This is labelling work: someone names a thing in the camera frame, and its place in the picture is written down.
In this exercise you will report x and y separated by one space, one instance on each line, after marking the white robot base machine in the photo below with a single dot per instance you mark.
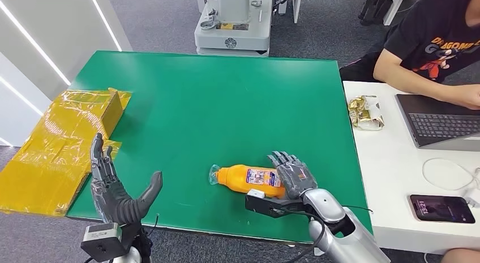
232 32

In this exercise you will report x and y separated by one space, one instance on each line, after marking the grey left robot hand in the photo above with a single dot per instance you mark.
116 205

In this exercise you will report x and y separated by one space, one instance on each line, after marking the grey laptop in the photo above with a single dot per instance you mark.
438 122

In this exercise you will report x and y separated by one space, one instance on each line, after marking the person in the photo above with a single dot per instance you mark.
431 29

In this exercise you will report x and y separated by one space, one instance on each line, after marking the person's knee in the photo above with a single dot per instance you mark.
461 255

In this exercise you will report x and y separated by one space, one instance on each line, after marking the white charger adapter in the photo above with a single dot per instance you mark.
473 197

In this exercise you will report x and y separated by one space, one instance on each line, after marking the green table mat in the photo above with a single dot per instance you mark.
225 96

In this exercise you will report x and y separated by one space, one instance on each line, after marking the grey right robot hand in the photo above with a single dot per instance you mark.
296 179

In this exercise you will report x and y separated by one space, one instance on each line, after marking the black smartphone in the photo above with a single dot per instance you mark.
440 209

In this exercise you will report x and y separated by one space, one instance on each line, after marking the white furniture leg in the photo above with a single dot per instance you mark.
296 6

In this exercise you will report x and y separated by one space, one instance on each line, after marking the black chair base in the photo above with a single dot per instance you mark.
375 8

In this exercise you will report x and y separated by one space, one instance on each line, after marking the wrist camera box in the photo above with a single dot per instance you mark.
101 240
266 205

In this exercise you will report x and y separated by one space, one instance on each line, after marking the person's right forearm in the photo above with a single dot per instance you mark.
408 79

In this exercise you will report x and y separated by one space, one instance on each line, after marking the person's right hand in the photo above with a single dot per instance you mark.
468 96

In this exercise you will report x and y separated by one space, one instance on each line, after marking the orange bottle with clear cap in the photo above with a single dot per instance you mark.
234 179

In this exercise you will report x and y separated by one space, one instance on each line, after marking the gold snack wrapper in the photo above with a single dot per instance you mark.
363 113

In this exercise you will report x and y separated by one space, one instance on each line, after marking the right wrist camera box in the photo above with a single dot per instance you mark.
266 205

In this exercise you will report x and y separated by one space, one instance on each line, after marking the yellow taped cardboard box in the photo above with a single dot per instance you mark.
112 115

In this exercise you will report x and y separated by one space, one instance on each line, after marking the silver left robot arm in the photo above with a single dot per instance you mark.
129 257

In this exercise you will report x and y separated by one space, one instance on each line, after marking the white desk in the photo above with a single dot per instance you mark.
386 171

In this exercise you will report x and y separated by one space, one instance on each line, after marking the yellow taped flat cardboard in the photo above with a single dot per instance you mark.
33 171

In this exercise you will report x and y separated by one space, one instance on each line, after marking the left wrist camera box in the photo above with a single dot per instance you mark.
101 240

